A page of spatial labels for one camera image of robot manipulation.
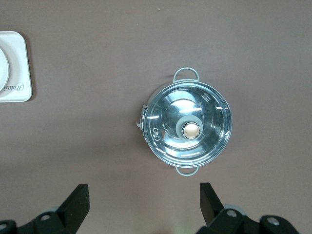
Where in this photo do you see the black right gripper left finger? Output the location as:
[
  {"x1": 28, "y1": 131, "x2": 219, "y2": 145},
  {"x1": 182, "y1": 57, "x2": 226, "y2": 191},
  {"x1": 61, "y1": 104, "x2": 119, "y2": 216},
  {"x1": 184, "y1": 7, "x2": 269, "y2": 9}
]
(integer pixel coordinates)
[{"x1": 0, "y1": 183, "x2": 90, "y2": 234}]

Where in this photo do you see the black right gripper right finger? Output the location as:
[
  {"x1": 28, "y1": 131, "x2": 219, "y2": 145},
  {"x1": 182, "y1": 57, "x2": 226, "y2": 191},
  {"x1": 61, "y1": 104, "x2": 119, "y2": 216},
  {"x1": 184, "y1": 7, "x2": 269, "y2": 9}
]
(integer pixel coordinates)
[{"x1": 195, "y1": 182, "x2": 301, "y2": 234}]

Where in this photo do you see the cream round plate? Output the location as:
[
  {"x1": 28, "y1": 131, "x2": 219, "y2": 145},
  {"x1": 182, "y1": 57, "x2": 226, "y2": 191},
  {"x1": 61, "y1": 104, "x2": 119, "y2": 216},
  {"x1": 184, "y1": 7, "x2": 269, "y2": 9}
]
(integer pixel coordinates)
[{"x1": 0, "y1": 46, "x2": 11, "y2": 91}]

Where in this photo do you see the glass pot lid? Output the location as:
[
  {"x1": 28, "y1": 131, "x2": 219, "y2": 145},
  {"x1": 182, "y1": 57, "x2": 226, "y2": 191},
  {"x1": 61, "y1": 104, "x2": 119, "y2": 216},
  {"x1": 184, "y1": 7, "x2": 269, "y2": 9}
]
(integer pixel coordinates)
[{"x1": 141, "y1": 79, "x2": 233, "y2": 168}]

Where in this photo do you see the beige rabbit print tray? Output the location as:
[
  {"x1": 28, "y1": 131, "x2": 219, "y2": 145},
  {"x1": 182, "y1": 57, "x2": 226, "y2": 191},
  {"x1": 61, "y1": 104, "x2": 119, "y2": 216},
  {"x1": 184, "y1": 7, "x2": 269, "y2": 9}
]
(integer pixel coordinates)
[{"x1": 0, "y1": 31, "x2": 33, "y2": 103}]

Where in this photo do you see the steel electric cooking pot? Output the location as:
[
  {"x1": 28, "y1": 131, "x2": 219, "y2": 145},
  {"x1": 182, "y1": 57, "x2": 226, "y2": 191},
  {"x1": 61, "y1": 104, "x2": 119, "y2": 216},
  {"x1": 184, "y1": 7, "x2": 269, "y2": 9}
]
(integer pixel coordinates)
[{"x1": 136, "y1": 67, "x2": 233, "y2": 178}]

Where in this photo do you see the brown table cover mat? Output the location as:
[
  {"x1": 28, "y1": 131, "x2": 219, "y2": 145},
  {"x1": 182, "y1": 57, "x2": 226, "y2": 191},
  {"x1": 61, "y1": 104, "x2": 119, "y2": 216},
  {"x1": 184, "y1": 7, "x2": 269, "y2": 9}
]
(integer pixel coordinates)
[{"x1": 0, "y1": 0, "x2": 312, "y2": 234}]

